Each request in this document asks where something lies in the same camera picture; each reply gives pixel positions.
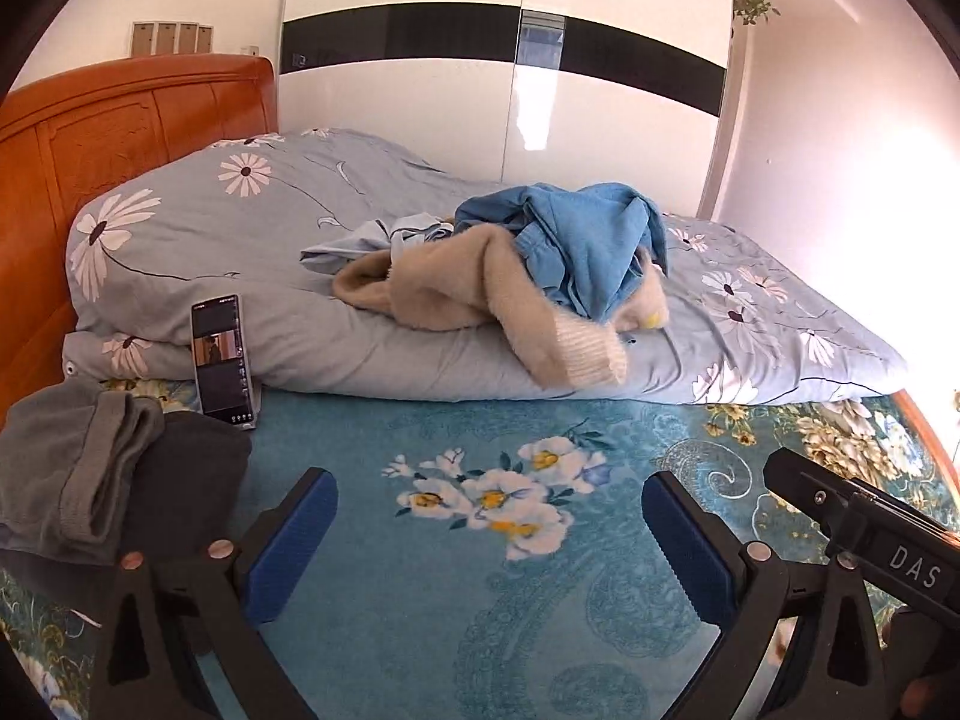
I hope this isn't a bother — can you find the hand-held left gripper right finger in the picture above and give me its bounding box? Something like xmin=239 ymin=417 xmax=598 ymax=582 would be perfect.
xmin=641 ymin=470 xmax=901 ymax=720

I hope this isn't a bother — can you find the teal floral blanket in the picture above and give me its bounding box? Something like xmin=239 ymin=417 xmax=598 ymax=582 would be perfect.
xmin=0 ymin=375 xmax=960 ymax=720

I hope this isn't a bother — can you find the wall switch panel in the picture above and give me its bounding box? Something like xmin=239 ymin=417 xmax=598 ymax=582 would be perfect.
xmin=131 ymin=21 xmax=215 ymax=58

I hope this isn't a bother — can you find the wooden bed headboard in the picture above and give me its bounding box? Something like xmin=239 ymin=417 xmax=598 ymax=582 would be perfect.
xmin=0 ymin=54 xmax=280 ymax=421

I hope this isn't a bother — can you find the grey folded cloth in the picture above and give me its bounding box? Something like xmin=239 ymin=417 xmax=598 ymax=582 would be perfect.
xmin=0 ymin=382 xmax=166 ymax=567

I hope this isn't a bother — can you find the black folded cloth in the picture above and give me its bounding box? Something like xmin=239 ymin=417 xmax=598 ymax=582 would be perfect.
xmin=0 ymin=409 xmax=254 ymax=616

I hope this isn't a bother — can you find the smartphone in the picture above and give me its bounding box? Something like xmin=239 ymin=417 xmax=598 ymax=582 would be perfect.
xmin=190 ymin=294 xmax=262 ymax=430

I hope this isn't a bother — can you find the blue fleece garment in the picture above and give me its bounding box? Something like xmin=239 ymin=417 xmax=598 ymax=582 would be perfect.
xmin=454 ymin=191 xmax=601 ymax=308

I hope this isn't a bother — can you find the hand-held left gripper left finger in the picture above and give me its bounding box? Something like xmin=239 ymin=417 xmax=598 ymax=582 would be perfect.
xmin=101 ymin=467 xmax=338 ymax=720

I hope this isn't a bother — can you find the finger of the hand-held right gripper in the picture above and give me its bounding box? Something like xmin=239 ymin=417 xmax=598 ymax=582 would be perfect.
xmin=763 ymin=448 xmax=863 ymax=541

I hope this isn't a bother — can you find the person's right hand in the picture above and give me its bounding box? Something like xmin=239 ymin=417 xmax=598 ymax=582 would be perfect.
xmin=881 ymin=606 xmax=960 ymax=720

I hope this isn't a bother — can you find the light blue shirt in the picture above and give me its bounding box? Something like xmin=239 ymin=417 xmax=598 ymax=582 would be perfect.
xmin=300 ymin=214 xmax=458 ymax=276

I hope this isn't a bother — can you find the beige fuzzy sweater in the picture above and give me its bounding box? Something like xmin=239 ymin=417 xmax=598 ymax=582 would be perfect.
xmin=332 ymin=223 xmax=670 ymax=387

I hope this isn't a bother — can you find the floral grey-blue duvet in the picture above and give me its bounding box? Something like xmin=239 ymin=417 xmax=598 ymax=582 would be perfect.
xmin=62 ymin=127 xmax=910 ymax=407

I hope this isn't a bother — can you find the white wardrobe with black stripe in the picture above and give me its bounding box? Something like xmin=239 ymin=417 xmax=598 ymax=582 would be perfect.
xmin=276 ymin=0 xmax=734 ymax=220

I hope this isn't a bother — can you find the wooden bed side rail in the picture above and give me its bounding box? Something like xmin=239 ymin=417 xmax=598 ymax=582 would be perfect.
xmin=896 ymin=388 xmax=960 ymax=488

